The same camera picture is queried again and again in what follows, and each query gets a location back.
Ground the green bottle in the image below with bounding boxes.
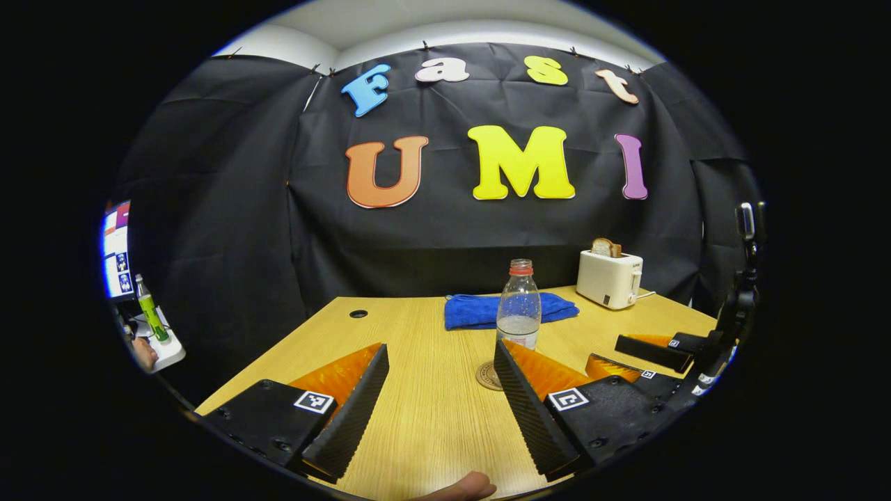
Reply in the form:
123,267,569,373
134,273,170,342

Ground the white toaster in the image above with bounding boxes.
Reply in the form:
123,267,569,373
576,250,644,310

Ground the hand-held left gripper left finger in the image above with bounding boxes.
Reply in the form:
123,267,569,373
196,342,390,484

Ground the white side table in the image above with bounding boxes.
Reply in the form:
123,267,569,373
132,306,187,374

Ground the computer monitor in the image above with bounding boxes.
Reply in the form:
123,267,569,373
101,200,134,300

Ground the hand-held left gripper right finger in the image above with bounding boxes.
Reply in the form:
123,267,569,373
492,339,681,481

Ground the blue towel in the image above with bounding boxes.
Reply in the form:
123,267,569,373
444,292,580,331

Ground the black backdrop cloth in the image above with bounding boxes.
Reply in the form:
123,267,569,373
111,42,764,406

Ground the clear plastic water bottle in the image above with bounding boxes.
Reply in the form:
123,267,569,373
496,259,542,352

